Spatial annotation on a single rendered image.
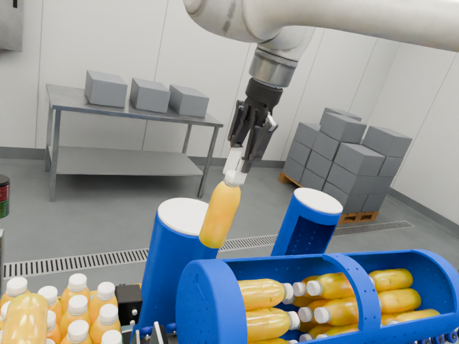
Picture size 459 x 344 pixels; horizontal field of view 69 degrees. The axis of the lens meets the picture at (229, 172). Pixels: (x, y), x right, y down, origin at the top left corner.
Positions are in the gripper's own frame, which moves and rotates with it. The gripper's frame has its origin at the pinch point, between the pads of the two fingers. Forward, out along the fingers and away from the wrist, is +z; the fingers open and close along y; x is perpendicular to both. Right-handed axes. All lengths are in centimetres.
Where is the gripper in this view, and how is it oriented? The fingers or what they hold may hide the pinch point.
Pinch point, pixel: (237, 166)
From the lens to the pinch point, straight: 78.2
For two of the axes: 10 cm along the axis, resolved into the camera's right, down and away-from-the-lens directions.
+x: -8.2, -0.1, -5.7
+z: -3.0, 8.6, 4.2
